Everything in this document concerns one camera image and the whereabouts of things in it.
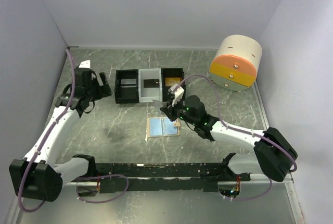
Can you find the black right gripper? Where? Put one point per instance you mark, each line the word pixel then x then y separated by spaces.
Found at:
pixel 168 110

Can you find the white card in bin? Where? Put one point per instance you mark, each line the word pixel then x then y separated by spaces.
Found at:
pixel 128 83

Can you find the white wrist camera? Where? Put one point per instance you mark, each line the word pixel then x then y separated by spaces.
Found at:
pixel 85 64
pixel 177 93

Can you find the black left tray bin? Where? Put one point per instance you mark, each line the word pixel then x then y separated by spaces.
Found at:
pixel 126 95

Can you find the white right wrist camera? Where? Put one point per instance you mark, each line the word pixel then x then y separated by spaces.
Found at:
pixel 177 93

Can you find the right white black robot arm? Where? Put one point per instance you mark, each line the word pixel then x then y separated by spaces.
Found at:
pixel 273 155

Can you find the beige leather card holder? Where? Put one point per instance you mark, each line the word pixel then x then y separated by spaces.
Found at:
pixel 161 126

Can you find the gold card in bin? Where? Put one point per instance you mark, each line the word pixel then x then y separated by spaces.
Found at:
pixel 170 81

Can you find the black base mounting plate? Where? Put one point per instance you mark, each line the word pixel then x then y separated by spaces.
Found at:
pixel 165 176

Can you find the white middle tray bin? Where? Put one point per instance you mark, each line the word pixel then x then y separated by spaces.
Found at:
pixel 146 95

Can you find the black tray bin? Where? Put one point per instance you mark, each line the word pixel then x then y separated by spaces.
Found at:
pixel 169 72
pixel 126 95

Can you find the black right tray bin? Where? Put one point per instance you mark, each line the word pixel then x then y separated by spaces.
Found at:
pixel 169 72

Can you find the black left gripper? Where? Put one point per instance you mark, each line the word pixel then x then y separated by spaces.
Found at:
pixel 103 90

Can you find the black card in bin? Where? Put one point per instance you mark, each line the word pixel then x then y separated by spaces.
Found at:
pixel 151 83

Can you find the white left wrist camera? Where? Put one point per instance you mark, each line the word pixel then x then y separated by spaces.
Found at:
pixel 85 64

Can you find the silver Chlitina VIP card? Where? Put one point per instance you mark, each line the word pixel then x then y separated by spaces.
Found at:
pixel 158 104

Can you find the cream round drawer cabinet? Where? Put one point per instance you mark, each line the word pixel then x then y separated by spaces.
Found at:
pixel 236 63

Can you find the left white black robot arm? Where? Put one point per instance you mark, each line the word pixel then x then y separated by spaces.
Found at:
pixel 37 176

